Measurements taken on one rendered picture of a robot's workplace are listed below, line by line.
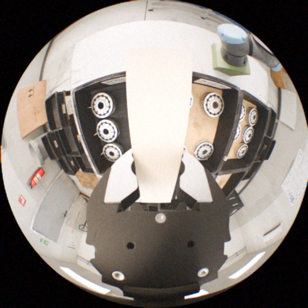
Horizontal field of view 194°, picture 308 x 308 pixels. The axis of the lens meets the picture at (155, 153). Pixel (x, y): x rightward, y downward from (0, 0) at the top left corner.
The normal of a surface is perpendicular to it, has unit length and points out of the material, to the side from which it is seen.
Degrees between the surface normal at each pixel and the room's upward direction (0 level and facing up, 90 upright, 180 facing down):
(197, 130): 0
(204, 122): 0
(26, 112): 80
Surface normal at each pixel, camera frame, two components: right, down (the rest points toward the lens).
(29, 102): 0.98, 0.12
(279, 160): -1.00, 0.00
